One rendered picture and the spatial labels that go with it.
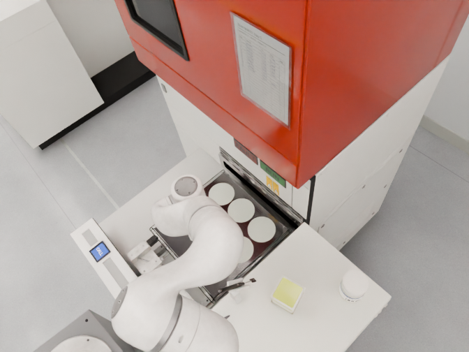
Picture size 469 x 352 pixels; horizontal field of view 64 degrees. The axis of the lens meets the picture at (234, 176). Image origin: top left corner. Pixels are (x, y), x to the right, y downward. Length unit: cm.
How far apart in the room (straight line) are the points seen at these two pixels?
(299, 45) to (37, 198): 251
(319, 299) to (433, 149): 182
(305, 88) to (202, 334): 47
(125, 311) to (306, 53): 51
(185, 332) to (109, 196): 214
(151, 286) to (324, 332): 69
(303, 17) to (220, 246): 40
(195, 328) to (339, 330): 64
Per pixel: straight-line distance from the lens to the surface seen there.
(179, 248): 137
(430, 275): 238
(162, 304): 61
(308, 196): 115
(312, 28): 67
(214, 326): 65
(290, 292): 114
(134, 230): 154
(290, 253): 125
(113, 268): 135
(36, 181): 306
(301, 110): 79
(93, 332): 123
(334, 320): 120
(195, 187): 97
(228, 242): 65
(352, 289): 113
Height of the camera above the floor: 213
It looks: 57 degrees down
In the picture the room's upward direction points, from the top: 11 degrees counter-clockwise
